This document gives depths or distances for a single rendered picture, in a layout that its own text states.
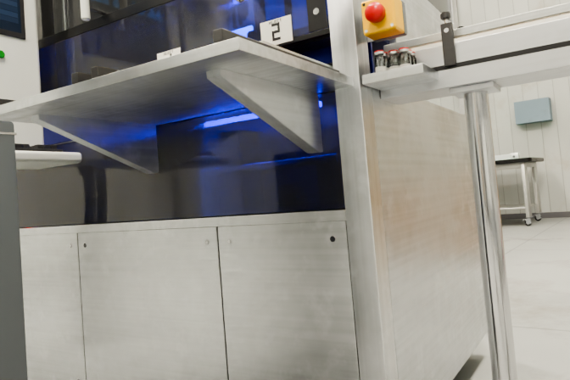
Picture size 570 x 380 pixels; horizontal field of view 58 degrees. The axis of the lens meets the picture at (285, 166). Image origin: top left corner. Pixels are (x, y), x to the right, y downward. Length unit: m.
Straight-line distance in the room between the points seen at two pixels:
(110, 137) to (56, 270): 0.61
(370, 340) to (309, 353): 0.15
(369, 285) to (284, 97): 0.42
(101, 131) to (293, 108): 0.50
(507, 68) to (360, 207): 0.40
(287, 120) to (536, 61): 0.50
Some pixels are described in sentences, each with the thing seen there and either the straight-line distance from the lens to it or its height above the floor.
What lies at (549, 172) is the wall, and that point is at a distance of 8.18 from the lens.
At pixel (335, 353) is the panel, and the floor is 0.30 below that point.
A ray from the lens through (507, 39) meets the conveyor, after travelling 1.15.
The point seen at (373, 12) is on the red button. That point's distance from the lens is 1.09.
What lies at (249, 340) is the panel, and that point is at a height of 0.30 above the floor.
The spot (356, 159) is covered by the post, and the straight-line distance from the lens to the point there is 1.10.
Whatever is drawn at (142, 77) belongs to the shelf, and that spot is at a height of 0.86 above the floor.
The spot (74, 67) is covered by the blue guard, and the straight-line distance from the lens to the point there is 1.74.
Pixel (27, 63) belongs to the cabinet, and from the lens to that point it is 1.76.
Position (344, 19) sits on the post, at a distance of 1.15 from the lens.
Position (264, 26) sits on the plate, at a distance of 1.25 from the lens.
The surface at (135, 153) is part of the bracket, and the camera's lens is 1.38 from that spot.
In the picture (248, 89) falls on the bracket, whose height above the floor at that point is 0.83.
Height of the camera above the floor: 0.65
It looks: 3 degrees up
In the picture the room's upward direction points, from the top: 5 degrees counter-clockwise
